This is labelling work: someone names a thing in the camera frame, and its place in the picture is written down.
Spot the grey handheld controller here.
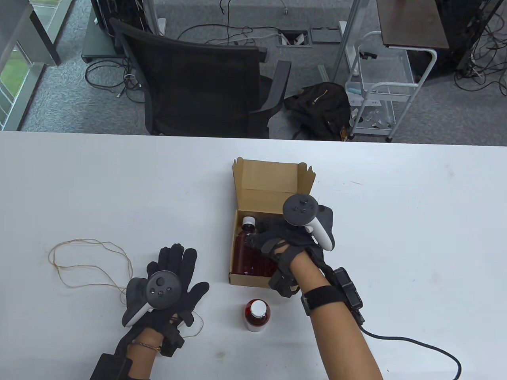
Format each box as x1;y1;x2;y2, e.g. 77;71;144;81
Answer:
282;193;335;252
121;270;181;328

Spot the red liquid bottle white cap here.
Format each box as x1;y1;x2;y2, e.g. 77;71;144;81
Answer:
244;299;272;332
255;251;278;277
233;217;258;276

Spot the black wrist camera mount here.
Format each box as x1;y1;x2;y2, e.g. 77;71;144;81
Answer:
269;271;299;298
160;317;186;357

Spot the long black floor cable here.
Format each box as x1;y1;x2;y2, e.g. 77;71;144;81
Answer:
177;0;286;44

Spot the black floor cable tangle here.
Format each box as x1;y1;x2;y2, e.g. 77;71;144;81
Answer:
85;59;147;104
454;0;507;97

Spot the grey pillar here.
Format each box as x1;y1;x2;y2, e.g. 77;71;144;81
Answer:
0;0;62;66

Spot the grey base platform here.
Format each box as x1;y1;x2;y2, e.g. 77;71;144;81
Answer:
81;8;119;64

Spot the thin tan string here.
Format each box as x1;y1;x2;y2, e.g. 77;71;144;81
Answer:
48;239;204;339

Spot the person's right hand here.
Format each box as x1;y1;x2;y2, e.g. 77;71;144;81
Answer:
246;218;328;285

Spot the grey floor cover plate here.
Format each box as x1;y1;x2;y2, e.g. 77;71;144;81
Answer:
310;27;341;43

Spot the brown cardboard box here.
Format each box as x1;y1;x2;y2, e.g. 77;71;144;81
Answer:
229;157;315;286

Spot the person's left hand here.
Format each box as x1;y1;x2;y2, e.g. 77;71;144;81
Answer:
126;245;210;341

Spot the black mesh office chair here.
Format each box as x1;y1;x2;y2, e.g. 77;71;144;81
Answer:
110;18;292;139

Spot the dark brown desk top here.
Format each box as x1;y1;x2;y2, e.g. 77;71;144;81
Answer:
376;0;450;49

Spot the person's left forearm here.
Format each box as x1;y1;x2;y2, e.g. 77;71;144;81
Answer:
127;331;163;380

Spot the black equipment rack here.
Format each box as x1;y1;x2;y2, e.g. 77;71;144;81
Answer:
434;0;496;72
90;0;147;34

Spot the white wire cart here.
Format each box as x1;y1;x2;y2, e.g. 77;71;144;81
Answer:
345;31;438;143

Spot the grey metal desk leg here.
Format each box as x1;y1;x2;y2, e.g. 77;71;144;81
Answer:
332;0;362;82

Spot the black backpack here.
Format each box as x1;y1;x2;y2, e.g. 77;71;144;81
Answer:
284;82;352;141

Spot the black strapped wrist pack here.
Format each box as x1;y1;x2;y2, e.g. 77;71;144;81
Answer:
300;267;364;325
89;353;133;380

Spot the open floor outlet box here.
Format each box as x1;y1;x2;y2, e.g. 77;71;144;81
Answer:
276;30;313;48

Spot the person's right forearm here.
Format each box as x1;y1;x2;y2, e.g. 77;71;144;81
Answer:
291;253;385;380

